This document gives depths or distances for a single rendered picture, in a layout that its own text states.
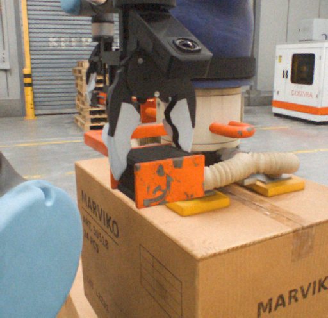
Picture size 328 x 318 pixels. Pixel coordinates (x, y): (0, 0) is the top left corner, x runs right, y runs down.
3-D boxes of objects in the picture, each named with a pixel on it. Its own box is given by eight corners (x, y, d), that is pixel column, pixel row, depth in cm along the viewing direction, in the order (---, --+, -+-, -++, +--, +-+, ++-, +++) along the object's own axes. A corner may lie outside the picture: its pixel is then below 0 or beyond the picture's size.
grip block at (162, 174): (204, 196, 47) (205, 154, 45) (138, 210, 43) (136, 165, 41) (170, 178, 54) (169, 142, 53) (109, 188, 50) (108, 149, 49)
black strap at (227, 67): (279, 76, 79) (280, 56, 78) (178, 81, 68) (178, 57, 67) (213, 74, 98) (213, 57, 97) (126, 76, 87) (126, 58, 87)
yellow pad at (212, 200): (230, 207, 72) (230, 181, 70) (182, 218, 67) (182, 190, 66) (148, 165, 101) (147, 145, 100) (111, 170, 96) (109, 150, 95)
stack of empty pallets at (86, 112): (138, 127, 782) (138, 59, 752) (82, 131, 746) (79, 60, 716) (123, 118, 900) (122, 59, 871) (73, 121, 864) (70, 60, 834)
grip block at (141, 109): (172, 120, 106) (172, 98, 105) (139, 124, 102) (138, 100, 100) (158, 117, 113) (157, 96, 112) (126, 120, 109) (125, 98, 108)
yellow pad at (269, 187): (305, 190, 80) (307, 166, 79) (268, 198, 76) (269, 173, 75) (210, 156, 110) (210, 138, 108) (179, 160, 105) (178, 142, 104)
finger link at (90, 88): (86, 99, 129) (95, 72, 129) (81, 97, 134) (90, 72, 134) (95, 102, 130) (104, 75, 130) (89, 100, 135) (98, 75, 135)
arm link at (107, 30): (88, 24, 131) (111, 25, 135) (88, 38, 132) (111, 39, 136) (95, 22, 125) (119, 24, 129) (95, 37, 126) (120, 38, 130)
